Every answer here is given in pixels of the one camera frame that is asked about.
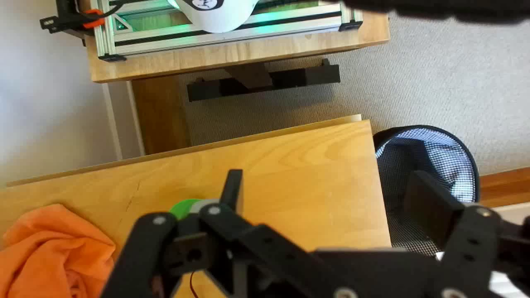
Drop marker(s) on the orange cloth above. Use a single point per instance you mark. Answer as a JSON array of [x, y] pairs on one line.
[[45, 252]]

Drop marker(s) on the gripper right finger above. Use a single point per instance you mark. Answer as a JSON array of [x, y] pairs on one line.
[[472, 248]]

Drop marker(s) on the black mesh waste bin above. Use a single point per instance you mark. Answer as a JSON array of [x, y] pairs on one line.
[[439, 157]]

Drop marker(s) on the black orange clamp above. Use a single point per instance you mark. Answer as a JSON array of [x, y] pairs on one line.
[[68, 18]]

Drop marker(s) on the stack of green grey cups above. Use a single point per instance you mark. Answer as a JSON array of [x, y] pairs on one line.
[[184, 208]]

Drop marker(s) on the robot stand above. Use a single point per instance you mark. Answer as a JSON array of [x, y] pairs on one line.
[[232, 54]]

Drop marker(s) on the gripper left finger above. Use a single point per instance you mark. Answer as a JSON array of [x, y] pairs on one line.
[[248, 244]]

